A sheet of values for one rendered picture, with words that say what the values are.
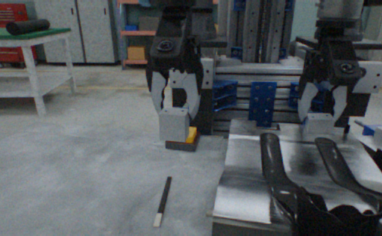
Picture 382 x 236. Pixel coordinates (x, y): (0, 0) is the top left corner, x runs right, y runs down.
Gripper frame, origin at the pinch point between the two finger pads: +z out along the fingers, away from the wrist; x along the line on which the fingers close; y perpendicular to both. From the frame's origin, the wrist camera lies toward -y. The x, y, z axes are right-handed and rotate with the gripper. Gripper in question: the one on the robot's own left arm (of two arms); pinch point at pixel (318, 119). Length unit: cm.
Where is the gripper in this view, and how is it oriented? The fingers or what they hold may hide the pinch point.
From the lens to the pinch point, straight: 63.0
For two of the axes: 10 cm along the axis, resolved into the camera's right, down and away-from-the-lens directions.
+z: 0.0, 9.2, 3.9
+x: -9.8, -0.8, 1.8
